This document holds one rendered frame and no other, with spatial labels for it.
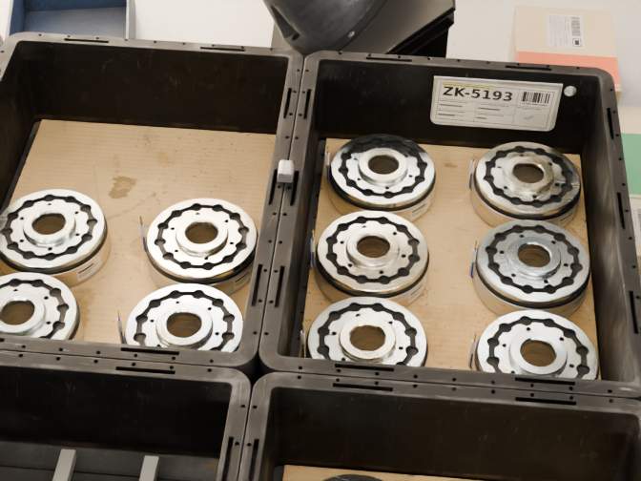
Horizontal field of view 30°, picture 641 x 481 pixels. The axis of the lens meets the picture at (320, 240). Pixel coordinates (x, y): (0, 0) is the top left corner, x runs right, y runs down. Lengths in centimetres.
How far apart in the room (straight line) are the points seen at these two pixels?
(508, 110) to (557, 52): 28
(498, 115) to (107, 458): 52
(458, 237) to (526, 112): 15
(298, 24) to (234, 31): 25
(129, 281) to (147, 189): 12
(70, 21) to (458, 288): 75
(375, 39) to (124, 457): 55
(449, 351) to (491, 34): 66
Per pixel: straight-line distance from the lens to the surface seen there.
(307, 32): 137
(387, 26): 131
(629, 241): 103
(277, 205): 103
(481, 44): 160
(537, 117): 122
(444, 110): 121
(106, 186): 121
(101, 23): 164
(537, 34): 150
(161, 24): 163
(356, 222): 111
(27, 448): 102
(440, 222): 116
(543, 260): 111
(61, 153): 125
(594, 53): 149
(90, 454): 100
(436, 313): 108
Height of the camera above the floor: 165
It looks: 46 degrees down
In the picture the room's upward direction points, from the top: 1 degrees clockwise
